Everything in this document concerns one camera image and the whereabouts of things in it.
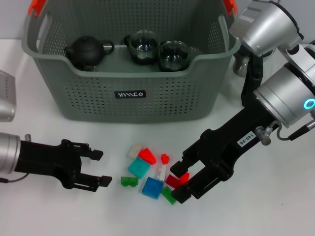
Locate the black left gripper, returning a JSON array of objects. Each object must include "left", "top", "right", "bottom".
[{"left": 14, "top": 139, "right": 113, "bottom": 193}]

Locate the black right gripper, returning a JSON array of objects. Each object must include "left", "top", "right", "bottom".
[{"left": 170, "top": 102, "right": 279, "bottom": 205}]

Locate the red small square block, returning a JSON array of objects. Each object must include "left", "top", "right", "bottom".
[{"left": 179, "top": 172, "right": 191, "bottom": 185}]

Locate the glass teapot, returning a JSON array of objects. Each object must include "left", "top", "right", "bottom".
[
  {"left": 157, "top": 43, "right": 191, "bottom": 73},
  {"left": 124, "top": 29, "right": 161, "bottom": 65}
]

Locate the dark red long block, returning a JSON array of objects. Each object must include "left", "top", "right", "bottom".
[{"left": 164, "top": 174, "right": 183, "bottom": 189}]

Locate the green rectangular block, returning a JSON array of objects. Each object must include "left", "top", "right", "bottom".
[{"left": 160, "top": 186, "right": 178, "bottom": 206}]

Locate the green car shaped block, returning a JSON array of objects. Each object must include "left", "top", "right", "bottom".
[{"left": 120, "top": 176, "right": 139, "bottom": 188}]

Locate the white small block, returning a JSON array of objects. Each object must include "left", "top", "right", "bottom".
[{"left": 155, "top": 166, "right": 167, "bottom": 181}]

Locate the teal square block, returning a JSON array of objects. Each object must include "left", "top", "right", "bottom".
[{"left": 127, "top": 157, "right": 151, "bottom": 179}]

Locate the translucent white pink block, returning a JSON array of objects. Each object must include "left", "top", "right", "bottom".
[{"left": 127, "top": 143, "right": 144, "bottom": 159}]

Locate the blue square block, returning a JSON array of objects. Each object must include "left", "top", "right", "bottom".
[{"left": 141, "top": 176, "right": 164, "bottom": 200}]

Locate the orange red sloped block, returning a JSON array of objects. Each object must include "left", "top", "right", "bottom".
[{"left": 137, "top": 147, "right": 157, "bottom": 165}]

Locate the grey perforated plastic storage basket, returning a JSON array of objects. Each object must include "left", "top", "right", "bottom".
[{"left": 21, "top": 0, "right": 242, "bottom": 123}]

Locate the black ceramic teapot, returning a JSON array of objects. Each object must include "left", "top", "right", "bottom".
[{"left": 64, "top": 35, "right": 115, "bottom": 72}]

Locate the left gripper cable with connector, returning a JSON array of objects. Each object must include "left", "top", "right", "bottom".
[{"left": 0, "top": 133, "right": 32, "bottom": 184}]

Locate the right gripper cable with connectors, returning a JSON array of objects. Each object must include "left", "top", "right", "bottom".
[{"left": 254, "top": 118, "right": 315, "bottom": 147}]

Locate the glass kettle with black handle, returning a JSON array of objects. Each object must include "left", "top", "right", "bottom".
[{"left": 232, "top": 46, "right": 277, "bottom": 109}]

